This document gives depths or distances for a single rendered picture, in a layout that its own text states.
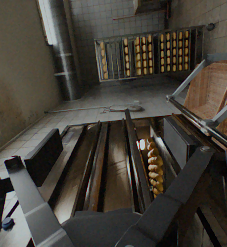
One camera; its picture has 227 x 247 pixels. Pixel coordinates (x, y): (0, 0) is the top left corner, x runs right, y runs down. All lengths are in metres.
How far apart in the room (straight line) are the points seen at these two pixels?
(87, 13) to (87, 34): 0.49
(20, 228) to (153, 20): 5.16
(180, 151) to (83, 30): 5.22
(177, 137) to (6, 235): 0.90
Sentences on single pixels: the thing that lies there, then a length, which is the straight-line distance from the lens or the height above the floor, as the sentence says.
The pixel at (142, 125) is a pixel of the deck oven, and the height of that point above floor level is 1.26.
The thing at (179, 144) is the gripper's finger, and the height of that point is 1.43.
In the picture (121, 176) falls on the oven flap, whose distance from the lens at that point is 1.01.
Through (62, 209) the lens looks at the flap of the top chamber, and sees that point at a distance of 0.93.
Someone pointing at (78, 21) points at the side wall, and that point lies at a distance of 5.39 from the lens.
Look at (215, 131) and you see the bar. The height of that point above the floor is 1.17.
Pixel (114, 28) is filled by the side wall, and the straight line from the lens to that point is 5.26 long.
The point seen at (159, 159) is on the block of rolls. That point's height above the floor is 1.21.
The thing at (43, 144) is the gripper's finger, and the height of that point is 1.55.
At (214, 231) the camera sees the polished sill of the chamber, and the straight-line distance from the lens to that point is 0.84.
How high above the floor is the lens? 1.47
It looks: 3 degrees up
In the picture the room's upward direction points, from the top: 96 degrees counter-clockwise
